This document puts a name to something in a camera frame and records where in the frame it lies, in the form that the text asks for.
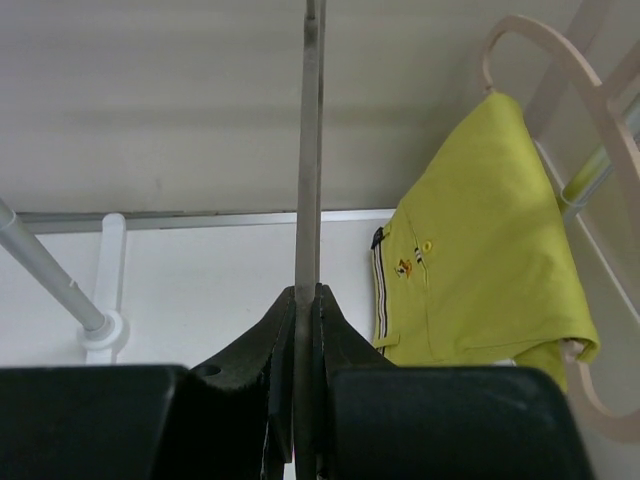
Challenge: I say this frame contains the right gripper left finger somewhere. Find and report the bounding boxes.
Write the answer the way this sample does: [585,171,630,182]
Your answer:
[1,289,296,479]

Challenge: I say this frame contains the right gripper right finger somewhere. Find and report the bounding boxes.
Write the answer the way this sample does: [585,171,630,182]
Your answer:
[312,285,593,479]

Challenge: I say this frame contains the grey wire hanger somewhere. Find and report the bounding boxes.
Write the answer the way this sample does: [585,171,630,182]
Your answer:
[293,1,326,479]

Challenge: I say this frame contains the beige wooden hanger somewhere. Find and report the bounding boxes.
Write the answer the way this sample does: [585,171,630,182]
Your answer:
[479,1,639,445]

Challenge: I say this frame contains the yellow green shorts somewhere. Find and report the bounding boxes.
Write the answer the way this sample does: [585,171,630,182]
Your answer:
[371,92,601,387]

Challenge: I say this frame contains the white garment rack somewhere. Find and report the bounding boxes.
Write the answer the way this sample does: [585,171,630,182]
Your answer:
[0,0,640,366]

